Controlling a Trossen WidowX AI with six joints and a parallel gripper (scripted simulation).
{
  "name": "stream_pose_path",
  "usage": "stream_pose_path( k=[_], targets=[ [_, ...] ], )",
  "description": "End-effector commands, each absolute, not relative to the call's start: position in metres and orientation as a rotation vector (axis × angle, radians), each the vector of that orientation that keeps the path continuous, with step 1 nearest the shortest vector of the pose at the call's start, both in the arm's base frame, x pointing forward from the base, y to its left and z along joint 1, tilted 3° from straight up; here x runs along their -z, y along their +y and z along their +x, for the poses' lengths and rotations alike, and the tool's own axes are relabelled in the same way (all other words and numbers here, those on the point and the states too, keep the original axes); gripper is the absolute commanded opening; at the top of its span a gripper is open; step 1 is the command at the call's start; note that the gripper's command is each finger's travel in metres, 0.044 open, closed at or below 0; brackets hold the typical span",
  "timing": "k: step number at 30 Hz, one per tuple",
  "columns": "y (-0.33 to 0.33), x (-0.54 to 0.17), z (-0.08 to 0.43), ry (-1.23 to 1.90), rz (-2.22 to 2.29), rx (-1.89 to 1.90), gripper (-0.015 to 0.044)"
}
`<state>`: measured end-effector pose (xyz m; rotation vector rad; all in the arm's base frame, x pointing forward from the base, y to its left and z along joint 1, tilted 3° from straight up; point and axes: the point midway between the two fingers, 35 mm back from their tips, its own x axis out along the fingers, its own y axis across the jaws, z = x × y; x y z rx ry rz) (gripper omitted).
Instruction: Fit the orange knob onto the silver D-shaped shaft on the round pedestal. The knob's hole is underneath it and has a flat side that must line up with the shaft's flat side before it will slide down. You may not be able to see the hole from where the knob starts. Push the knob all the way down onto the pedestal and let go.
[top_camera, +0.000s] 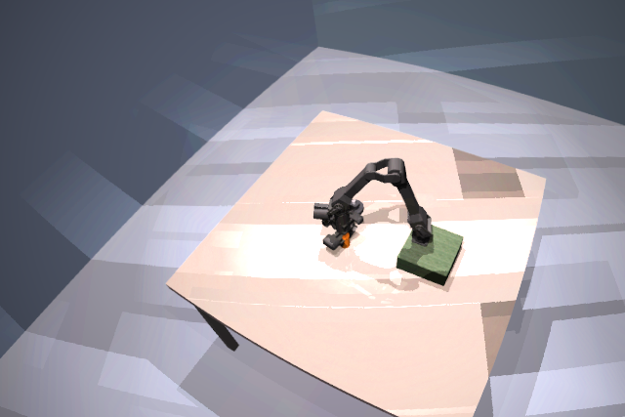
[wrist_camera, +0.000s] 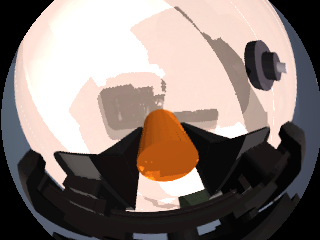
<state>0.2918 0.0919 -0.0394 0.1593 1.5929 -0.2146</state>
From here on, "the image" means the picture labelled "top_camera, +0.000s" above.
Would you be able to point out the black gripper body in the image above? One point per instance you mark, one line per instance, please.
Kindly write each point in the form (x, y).
(334, 241)

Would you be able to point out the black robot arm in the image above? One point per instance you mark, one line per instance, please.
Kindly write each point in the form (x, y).
(340, 208)

